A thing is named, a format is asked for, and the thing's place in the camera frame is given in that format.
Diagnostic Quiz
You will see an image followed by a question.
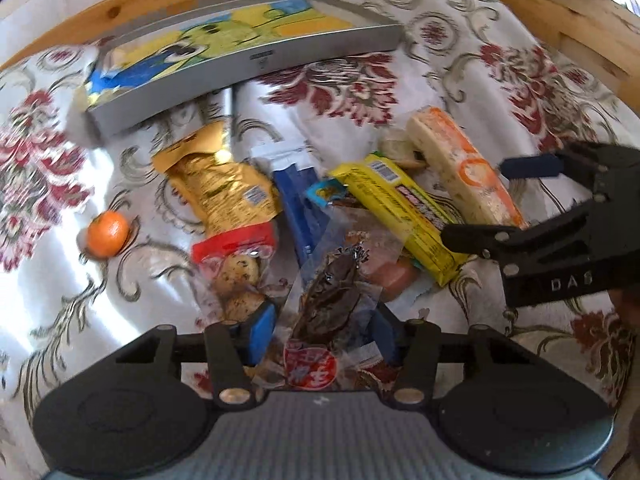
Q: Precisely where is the orange white cracker packet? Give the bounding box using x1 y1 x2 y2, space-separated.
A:
406 106 527 229

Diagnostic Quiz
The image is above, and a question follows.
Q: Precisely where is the dark dried meat snack packet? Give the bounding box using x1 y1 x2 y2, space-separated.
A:
254 207 402 391

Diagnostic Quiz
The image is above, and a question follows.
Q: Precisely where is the quail egg snack bag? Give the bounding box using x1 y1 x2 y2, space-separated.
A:
191 222 278 323

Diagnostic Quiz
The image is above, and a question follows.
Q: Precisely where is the blue braised tofu snack packet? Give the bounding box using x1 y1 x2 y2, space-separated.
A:
305 178 359 208

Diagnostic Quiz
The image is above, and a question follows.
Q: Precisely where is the person's right hand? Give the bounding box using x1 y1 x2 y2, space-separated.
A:
608 285 640 362

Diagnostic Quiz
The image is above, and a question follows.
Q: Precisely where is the yellow candy bar wrapper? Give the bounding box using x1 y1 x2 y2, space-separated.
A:
330 153 469 287

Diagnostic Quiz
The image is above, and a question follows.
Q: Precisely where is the pink sausage snack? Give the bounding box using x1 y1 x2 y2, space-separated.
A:
360 257 421 302

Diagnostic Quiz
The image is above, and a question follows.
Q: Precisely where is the clear wrapped round pastry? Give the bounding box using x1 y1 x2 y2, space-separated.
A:
378 128 426 170

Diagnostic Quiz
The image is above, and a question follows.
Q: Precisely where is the blue stick snack packet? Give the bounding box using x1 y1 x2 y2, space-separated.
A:
250 141 329 266

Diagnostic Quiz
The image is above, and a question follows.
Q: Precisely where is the gold foil snack packet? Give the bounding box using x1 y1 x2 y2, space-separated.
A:
152 120 281 237

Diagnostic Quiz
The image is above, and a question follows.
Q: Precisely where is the small orange tangerine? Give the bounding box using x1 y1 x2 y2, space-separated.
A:
86 210 129 259

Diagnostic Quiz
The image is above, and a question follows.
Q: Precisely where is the silver pen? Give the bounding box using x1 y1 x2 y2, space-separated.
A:
220 87 235 134

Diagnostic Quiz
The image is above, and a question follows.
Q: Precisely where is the grey tray with cartoon lining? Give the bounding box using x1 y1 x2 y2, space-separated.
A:
86 0 402 138

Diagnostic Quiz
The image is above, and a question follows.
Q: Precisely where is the wooden bed frame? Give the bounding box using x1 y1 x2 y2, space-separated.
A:
1 0 639 110

